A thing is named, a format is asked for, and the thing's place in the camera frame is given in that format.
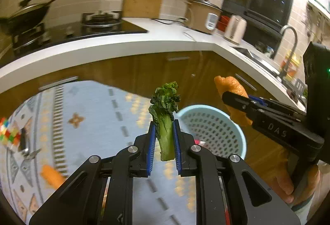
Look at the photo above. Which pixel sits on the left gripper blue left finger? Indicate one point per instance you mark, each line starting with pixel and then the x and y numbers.
pixel 150 148

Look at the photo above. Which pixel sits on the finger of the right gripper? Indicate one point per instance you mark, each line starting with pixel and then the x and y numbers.
pixel 257 100
pixel 241 103

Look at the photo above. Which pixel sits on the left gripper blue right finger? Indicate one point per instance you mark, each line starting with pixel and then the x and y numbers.
pixel 177 149

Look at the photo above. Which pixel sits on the orange peel piece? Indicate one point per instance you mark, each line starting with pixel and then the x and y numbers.
pixel 231 84

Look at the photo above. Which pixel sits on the green broccoli stalk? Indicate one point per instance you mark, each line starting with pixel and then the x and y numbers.
pixel 163 105

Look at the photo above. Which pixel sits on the chrome kitchen faucet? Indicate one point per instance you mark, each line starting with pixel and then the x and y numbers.
pixel 287 47

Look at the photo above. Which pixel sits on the wooden kitchen cabinets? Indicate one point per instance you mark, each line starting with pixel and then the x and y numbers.
pixel 141 74

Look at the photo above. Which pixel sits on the right hand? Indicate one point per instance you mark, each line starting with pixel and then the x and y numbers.
pixel 283 186

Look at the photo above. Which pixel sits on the light blue perforated basket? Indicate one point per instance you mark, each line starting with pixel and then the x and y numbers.
pixel 213 129

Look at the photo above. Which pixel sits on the white electric kettle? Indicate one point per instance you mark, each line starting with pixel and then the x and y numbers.
pixel 235 29

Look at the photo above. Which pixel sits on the patterned blue table mat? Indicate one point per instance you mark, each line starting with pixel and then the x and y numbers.
pixel 67 124

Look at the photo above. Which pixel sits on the beige rice cooker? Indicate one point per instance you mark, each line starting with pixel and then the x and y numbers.
pixel 202 16

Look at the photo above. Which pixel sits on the orange peel on mat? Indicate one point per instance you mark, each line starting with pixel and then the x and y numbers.
pixel 52 177

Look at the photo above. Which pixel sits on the black gas stove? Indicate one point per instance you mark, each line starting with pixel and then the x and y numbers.
pixel 91 25

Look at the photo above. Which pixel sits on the black car key fob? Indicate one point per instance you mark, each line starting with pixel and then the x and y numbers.
pixel 24 147

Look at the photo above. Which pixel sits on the colourful Rubik's cube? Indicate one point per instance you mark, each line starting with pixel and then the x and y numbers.
pixel 10 137

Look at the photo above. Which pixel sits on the black wok pan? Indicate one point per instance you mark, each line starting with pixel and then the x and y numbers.
pixel 26 18

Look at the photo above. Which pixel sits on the silver key ring clip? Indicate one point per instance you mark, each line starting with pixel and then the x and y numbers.
pixel 30 156

